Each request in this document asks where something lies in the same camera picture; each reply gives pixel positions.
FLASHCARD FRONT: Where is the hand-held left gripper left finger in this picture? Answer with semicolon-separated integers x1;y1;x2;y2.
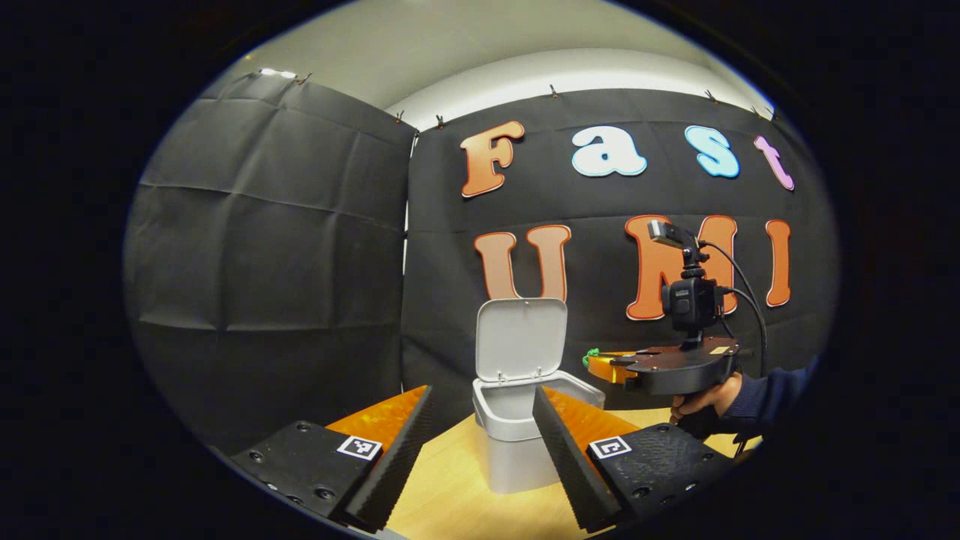
229;385;434;530

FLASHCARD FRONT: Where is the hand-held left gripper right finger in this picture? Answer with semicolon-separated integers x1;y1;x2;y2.
532;387;740;535

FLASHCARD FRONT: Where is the white desktop garbage bin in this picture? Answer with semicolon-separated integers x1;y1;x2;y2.
472;298;606;494

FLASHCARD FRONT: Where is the wooden desktop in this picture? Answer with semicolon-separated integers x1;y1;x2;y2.
384;405;764;540

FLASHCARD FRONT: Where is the black backdrop cloth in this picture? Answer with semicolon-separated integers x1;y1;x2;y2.
124;71;839;458

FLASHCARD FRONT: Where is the row of black cloth clips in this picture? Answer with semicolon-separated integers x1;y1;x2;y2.
298;71;777;128

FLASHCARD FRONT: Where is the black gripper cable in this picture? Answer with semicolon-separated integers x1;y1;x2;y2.
699;240;770;377

